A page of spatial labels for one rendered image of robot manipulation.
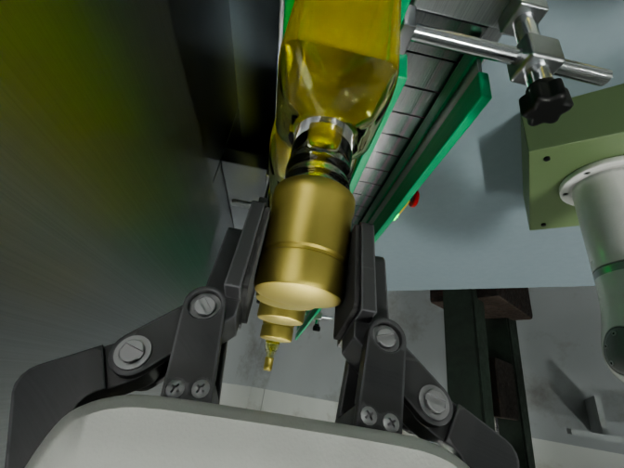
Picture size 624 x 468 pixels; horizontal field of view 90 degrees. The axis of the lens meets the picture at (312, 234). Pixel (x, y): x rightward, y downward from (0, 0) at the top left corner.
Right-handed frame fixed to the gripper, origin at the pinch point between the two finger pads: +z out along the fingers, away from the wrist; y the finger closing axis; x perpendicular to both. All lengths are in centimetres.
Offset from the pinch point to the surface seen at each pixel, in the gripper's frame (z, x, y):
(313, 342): 149, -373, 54
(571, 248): 55, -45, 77
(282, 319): 2.8, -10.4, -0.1
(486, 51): 19.9, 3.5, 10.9
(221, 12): 39.9, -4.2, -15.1
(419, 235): 57, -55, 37
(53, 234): 1.9, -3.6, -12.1
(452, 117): 23.3, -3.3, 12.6
